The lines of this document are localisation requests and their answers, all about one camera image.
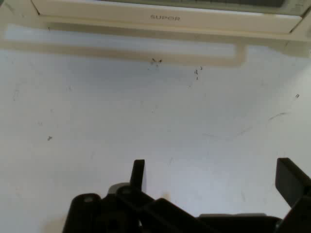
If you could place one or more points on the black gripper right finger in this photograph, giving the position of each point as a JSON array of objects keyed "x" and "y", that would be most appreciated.
[{"x": 291, "y": 182}]

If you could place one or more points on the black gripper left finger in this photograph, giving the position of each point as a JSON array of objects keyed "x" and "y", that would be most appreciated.
[{"x": 126, "y": 208}]

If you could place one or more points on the cream toaster oven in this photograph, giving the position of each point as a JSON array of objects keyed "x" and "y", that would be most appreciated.
[{"x": 14, "y": 17}]

